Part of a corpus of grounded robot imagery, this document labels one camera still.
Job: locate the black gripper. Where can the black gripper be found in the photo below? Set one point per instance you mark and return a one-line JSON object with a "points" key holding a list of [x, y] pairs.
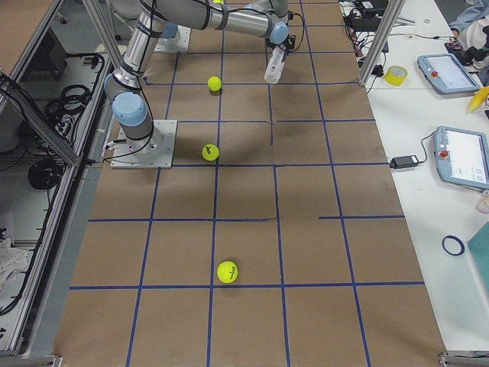
{"points": [[276, 49]]}

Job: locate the centre yellow tennis ball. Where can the centre yellow tennis ball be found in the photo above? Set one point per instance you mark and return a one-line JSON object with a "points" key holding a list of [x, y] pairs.
{"points": [[214, 83]]}

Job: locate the right-side yellow tennis ball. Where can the right-side yellow tennis ball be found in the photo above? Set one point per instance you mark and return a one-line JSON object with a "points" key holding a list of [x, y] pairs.
{"points": [[210, 152]]}

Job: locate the nearest yellow tennis ball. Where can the nearest yellow tennis ball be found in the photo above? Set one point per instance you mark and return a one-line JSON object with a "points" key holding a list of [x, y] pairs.
{"points": [[227, 272]]}

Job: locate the yellow tape roll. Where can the yellow tape roll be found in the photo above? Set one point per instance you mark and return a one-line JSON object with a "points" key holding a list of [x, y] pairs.
{"points": [[396, 75]]}

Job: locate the far teach pendant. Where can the far teach pendant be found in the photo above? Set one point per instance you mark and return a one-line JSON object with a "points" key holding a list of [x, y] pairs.
{"points": [[446, 74]]}

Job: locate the teach pendant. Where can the teach pendant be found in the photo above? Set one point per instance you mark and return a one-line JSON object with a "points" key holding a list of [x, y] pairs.
{"points": [[461, 157], [446, 74]]}

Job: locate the black power adapter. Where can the black power adapter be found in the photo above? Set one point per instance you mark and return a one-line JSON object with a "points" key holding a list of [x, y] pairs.
{"points": [[402, 162]]}

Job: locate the yellow banana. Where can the yellow banana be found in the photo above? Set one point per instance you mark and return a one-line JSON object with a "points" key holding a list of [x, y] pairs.
{"points": [[478, 99]]}

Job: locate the near teach pendant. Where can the near teach pendant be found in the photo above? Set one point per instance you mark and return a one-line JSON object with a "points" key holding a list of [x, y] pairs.
{"points": [[461, 157]]}

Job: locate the teal box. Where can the teal box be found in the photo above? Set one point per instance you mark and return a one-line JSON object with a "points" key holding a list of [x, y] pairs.
{"points": [[478, 247]]}

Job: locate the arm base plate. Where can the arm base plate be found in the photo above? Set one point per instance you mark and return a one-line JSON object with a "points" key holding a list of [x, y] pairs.
{"points": [[177, 44], [157, 153]]}

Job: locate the aluminium frame post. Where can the aluminium frame post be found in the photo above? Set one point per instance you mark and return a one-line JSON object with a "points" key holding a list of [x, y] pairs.
{"points": [[388, 20]]}

